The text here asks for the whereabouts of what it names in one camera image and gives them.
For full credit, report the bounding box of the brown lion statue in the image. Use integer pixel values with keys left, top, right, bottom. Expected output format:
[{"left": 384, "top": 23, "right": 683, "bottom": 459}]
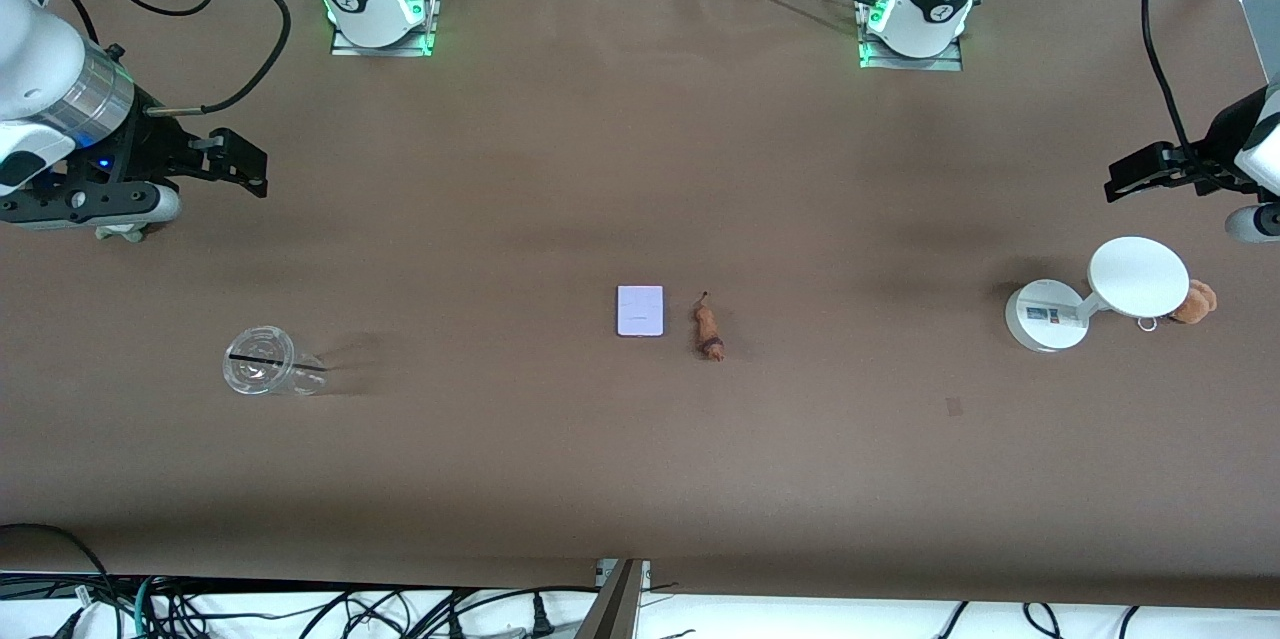
[{"left": 694, "top": 291, "right": 728, "bottom": 363}]

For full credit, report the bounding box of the white round stand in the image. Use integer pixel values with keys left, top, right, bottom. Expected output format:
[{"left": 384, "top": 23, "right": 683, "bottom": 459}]
[{"left": 1005, "top": 236, "right": 1191, "bottom": 353}]

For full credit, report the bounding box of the brown plush toy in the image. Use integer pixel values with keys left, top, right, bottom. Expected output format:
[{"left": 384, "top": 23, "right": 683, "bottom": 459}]
[{"left": 1168, "top": 280, "right": 1219, "bottom": 325}]

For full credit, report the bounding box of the clear plastic cup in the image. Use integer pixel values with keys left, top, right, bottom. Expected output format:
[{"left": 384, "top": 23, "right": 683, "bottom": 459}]
[{"left": 222, "top": 325, "right": 329, "bottom": 397}]

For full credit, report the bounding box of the aluminium profile bar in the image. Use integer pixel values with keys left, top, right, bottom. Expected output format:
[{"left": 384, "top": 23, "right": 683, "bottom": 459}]
[{"left": 575, "top": 559, "right": 651, "bottom": 639}]

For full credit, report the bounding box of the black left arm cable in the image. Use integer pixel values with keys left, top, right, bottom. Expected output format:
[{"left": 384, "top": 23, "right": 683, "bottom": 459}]
[{"left": 1142, "top": 0, "right": 1231, "bottom": 190}]

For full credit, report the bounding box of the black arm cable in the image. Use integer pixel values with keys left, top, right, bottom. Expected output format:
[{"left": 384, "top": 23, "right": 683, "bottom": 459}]
[
  {"left": 60, "top": 0, "right": 293, "bottom": 117},
  {"left": 1142, "top": 0, "right": 1231, "bottom": 190}
]

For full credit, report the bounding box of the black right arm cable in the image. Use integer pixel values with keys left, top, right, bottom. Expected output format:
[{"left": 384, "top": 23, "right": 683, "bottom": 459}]
[{"left": 60, "top": 0, "right": 293, "bottom": 117}]

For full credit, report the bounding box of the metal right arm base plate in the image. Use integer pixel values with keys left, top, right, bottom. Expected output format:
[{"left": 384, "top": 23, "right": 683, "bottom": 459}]
[{"left": 330, "top": 0, "right": 441, "bottom": 57}]

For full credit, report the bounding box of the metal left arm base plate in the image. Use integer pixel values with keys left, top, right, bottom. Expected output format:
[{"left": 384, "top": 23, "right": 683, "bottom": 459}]
[{"left": 858, "top": 0, "right": 963, "bottom": 72}]

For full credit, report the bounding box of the thick black floor cable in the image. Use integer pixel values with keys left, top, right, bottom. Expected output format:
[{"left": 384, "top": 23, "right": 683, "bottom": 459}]
[{"left": 0, "top": 523, "right": 121, "bottom": 639}]

